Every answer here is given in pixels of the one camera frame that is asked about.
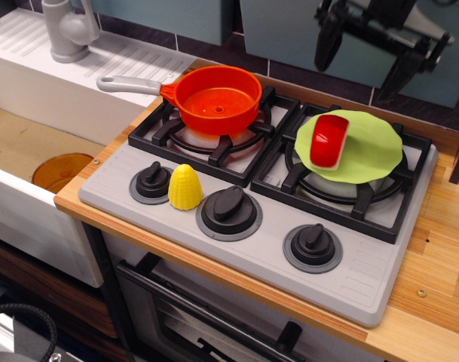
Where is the grey toy stove top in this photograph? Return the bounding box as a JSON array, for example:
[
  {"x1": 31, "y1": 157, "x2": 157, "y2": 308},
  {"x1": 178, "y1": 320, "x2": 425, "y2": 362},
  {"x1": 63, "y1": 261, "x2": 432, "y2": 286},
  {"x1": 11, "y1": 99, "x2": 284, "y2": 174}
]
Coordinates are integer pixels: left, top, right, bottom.
[{"x1": 78, "y1": 139, "x2": 438, "y2": 327}]

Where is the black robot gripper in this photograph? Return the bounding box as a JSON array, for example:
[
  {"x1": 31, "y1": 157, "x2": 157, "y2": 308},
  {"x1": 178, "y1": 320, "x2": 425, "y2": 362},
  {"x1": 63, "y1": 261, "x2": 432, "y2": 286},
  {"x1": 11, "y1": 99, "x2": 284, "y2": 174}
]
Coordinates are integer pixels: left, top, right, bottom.
[{"x1": 314, "y1": 1, "x2": 454, "y2": 102}]

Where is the white toy sink unit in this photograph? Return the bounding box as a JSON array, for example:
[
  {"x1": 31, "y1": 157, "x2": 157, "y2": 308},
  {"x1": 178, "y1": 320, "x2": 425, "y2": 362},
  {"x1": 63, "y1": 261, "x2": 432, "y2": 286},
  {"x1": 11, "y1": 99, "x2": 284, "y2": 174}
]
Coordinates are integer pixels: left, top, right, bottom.
[{"x1": 0, "y1": 8, "x2": 194, "y2": 288}]

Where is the black middle stove knob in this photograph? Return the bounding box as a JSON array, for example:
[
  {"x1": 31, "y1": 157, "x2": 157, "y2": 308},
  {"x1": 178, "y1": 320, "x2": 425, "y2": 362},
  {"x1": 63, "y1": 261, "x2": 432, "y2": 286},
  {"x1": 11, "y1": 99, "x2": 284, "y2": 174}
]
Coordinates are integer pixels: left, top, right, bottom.
[{"x1": 196, "y1": 186, "x2": 263, "y2": 242}]

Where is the black stove knob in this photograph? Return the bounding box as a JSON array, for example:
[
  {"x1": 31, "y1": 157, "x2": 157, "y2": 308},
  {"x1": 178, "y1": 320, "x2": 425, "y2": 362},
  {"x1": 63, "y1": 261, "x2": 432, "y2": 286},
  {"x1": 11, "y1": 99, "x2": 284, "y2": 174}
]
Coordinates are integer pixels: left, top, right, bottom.
[
  {"x1": 283, "y1": 223, "x2": 343, "y2": 275},
  {"x1": 196, "y1": 186, "x2": 263, "y2": 242},
  {"x1": 129, "y1": 161, "x2": 173, "y2": 205}
]

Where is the teal cabinet box left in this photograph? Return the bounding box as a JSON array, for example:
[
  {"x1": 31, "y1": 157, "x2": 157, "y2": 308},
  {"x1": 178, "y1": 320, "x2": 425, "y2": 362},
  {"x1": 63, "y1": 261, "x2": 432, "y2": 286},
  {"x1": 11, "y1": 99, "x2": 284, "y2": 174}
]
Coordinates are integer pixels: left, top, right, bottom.
[{"x1": 93, "y1": 0, "x2": 234, "y2": 45}]

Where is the orange sink drain plug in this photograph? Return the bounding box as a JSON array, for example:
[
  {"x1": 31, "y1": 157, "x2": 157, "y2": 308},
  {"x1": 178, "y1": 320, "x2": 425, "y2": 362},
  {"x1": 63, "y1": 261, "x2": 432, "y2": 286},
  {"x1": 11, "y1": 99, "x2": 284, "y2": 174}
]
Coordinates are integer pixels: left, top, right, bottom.
[{"x1": 32, "y1": 152, "x2": 93, "y2": 194}]

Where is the black right stove knob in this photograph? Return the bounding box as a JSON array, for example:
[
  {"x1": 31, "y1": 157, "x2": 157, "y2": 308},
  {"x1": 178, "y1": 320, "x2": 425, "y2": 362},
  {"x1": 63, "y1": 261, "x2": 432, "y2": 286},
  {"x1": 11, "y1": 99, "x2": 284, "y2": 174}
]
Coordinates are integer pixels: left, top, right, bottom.
[{"x1": 283, "y1": 223, "x2": 343, "y2": 275}]

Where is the light green plastic plate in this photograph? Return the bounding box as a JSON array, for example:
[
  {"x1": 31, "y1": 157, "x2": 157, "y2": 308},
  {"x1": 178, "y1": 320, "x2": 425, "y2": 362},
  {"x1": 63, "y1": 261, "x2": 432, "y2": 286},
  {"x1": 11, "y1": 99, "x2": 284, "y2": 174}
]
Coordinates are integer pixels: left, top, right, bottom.
[{"x1": 295, "y1": 110, "x2": 402, "y2": 184}]

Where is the black braided cable lower left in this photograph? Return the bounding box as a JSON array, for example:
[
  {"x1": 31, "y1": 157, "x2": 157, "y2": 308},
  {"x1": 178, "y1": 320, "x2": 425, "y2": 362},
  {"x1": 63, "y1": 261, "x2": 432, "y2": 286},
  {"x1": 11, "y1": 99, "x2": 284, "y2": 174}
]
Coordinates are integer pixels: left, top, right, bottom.
[{"x1": 0, "y1": 303, "x2": 59, "y2": 362}]

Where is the black burner grate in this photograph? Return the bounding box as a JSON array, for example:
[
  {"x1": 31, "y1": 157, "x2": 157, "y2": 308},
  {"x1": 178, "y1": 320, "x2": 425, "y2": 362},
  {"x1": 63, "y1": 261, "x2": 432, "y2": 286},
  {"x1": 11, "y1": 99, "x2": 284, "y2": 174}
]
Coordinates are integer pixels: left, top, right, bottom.
[
  {"x1": 128, "y1": 86, "x2": 301, "y2": 186},
  {"x1": 251, "y1": 103, "x2": 437, "y2": 244}
]

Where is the black left stove knob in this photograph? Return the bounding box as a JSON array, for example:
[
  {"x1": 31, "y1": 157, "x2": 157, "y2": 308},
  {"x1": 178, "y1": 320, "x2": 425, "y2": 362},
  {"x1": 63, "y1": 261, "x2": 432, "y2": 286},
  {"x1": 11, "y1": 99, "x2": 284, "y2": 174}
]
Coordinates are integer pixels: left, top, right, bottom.
[{"x1": 129, "y1": 161, "x2": 173, "y2": 205}]

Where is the orange toy pot grey handle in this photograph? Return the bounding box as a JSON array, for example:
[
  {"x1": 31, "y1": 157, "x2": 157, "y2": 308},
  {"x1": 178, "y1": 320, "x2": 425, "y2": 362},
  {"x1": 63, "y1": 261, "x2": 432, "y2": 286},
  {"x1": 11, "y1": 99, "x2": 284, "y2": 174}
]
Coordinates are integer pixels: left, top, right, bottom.
[{"x1": 96, "y1": 66, "x2": 262, "y2": 136}]

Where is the grey toy faucet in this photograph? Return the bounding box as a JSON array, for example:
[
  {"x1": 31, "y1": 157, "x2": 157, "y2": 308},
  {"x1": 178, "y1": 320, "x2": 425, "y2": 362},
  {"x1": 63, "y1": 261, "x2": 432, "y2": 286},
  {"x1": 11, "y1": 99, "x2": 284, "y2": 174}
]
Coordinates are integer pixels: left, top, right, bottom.
[{"x1": 41, "y1": 0, "x2": 100, "y2": 63}]

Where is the yellow toy corn cob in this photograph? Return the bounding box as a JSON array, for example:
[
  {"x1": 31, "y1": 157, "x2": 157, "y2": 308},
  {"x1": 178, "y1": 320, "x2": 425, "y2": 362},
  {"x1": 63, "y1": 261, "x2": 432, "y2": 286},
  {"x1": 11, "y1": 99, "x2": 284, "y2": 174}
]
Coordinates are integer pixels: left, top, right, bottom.
[{"x1": 168, "y1": 164, "x2": 203, "y2": 210}]

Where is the toy oven door black handle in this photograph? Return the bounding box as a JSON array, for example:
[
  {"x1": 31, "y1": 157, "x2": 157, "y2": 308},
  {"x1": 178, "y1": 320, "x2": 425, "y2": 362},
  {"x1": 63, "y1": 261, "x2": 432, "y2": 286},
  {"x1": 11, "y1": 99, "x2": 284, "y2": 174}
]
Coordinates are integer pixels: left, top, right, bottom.
[{"x1": 115, "y1": 253, "x2": 304, "y2": 361}]

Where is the black left burner grate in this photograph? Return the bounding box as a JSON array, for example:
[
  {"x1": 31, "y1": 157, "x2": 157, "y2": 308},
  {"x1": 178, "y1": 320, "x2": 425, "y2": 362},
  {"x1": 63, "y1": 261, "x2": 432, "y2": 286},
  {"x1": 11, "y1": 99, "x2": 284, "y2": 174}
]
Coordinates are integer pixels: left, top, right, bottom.
[{"x1": 128, "y1": 86, "x2": 301, "y2": 186}]

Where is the black right burner grate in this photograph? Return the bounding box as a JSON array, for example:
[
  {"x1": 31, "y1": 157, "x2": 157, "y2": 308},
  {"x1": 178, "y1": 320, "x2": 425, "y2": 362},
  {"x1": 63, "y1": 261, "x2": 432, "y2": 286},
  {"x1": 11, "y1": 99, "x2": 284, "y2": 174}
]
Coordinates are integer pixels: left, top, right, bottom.
[{"x1": 251, "y1": 103, "x2": 437, "y2": 244}]

